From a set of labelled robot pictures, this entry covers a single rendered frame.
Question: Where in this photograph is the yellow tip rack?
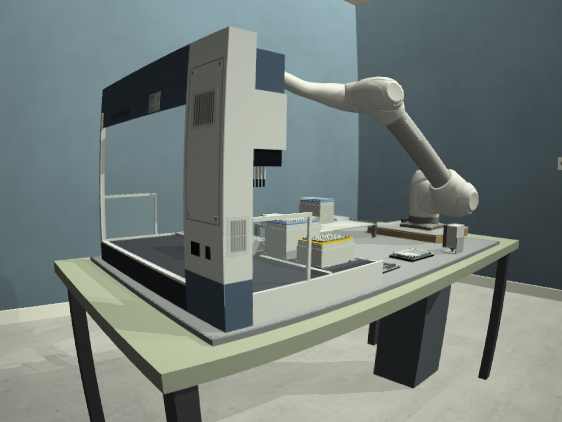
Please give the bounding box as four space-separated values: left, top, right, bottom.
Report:
311 233 354 267

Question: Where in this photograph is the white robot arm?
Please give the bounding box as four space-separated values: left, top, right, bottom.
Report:
285 72 479 231

